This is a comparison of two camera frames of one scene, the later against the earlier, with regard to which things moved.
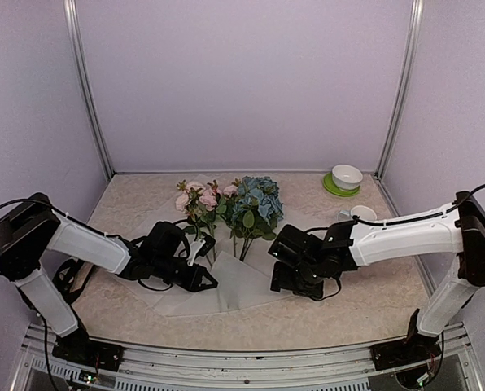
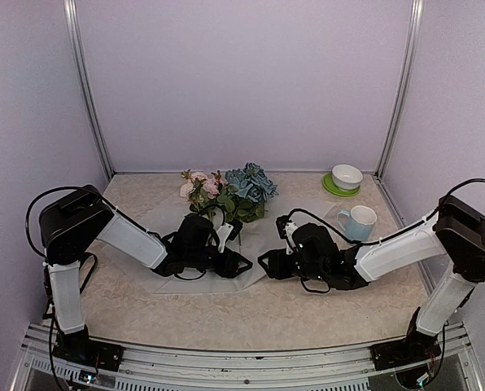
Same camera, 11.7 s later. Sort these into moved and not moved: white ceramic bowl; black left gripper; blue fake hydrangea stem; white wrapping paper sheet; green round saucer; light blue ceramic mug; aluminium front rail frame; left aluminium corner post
Moved: white wrapping paper sheet; black left gripper; blue fake hydrangea stem
Not moved: white ceramic bowl; left aluminium corner post; aluminium front rail frame; light blue ceramic mug; green round saucer
